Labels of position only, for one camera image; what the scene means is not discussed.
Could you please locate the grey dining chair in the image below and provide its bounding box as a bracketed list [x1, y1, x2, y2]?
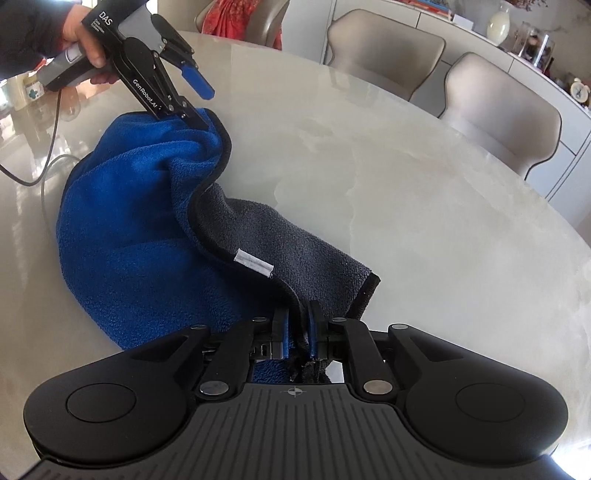
[194, 0, 291, 51]

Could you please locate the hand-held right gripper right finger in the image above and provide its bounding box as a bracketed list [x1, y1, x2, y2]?
[307, 300, 445, 396]

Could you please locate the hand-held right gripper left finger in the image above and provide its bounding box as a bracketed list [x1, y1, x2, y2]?
[154, 308, 293, 401]

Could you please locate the grey cable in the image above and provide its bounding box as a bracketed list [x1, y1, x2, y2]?
[0, 88, 83, 232]

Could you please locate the white patterned cup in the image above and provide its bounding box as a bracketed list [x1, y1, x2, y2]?
[21, 73, 46, 100]

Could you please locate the beige dining chair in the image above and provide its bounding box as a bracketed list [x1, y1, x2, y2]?
[440, 52, 563, 180]
[324, 9, 447, 103]

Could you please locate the red patterned cloth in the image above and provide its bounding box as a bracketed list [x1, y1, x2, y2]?
[202, 0, 284, 51]

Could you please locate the person's left forearm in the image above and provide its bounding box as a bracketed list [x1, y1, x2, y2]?
[0, 0, 90, 83]

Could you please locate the blue and grey towel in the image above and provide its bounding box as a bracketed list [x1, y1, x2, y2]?
[55, 107, 382, 385]

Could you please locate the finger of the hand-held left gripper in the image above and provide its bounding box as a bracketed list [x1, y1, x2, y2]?
[157, 90, 211, 131]
[150, 14, 216, 101]

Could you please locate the white vase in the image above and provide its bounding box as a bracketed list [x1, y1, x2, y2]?
[486, 1, 511, 46]

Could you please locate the person's left hand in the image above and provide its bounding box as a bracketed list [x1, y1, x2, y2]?
[60, 4, 122, 86]

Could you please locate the clear glass container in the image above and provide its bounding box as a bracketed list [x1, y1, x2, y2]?
[512, 22, 557, 71]

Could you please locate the small alarm clock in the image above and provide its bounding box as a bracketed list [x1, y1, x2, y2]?
[567, 76, 590, 110]

